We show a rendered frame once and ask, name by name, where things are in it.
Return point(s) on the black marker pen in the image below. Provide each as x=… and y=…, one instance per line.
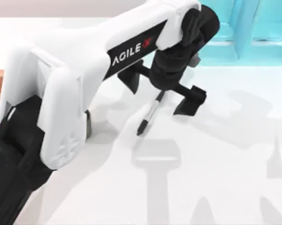
x=150, y=113

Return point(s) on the light blue rack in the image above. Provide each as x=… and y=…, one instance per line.
x=244, y=28

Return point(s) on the grey rounded box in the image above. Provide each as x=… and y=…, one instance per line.
x=195, y=61

